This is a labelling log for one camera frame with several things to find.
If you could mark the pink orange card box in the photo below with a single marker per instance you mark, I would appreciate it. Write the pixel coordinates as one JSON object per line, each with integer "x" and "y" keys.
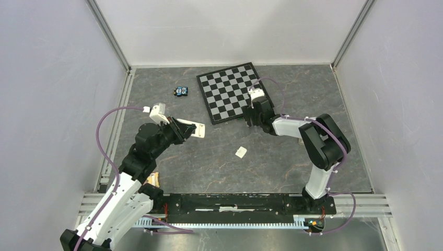
{"x": 152, "y": 179}

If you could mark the white battery cover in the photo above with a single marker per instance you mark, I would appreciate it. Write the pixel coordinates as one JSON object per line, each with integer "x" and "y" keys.
{"x": 241, "y": 152}

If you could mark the small blue owl toy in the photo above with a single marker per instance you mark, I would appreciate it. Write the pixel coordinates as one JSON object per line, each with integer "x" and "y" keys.
{"x": 180, "y": 91}

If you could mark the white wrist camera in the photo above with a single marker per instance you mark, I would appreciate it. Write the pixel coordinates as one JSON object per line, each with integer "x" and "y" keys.
{"x": 256, "y": 93}
{"x": 157, "y": 113}

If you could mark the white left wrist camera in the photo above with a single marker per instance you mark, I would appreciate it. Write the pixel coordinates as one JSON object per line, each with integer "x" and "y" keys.
{"x": 157, "y": 113}

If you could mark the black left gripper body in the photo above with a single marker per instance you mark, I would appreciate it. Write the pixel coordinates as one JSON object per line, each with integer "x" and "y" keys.
{"x": 170, "y": 134}

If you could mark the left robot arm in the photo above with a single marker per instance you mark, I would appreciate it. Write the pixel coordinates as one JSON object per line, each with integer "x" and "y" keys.
{"x": 130, "y": 197}

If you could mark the black white checkerboard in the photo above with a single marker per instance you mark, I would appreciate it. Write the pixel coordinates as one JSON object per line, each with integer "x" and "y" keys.
{"x": 225, "y": 91}

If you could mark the white cable duct strip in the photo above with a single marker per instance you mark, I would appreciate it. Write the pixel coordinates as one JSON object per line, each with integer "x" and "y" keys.
{"x": 297, "y": 223}

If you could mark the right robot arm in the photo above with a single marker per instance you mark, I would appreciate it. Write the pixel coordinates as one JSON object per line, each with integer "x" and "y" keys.
{"x": 324, "y": 141}

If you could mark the white remote control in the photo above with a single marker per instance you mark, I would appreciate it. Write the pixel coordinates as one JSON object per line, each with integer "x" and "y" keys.
{"x": 198, "y": 129}

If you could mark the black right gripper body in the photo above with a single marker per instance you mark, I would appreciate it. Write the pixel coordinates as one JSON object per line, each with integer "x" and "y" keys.
{"x": 248, "y": 111}

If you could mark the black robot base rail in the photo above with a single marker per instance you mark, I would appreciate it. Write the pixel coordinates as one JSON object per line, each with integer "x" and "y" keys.
{"x": 220, "y": 208}

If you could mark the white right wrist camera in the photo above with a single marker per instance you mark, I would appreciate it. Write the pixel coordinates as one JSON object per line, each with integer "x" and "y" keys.
{"x": 256, "y": 93}

